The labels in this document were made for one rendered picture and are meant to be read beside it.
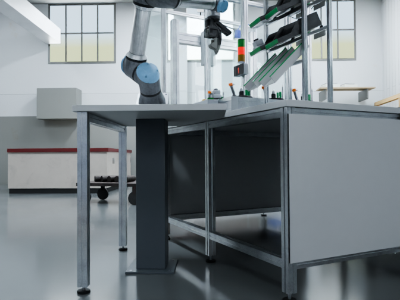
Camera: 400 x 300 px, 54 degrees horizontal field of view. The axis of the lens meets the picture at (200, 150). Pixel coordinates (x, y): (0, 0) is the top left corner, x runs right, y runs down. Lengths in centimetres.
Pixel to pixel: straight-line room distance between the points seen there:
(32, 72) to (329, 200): 895
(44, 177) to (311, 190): 604
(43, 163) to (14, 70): 358
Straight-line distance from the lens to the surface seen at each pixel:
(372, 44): 1016
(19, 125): 1011
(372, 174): 204
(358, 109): 198
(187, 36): 358
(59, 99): 941
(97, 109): 184
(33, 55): 1025
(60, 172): 724
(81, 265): 194
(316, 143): 179
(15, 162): 756
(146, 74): 209
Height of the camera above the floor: 62
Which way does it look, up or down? 1 degrees up
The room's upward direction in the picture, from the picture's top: straight up
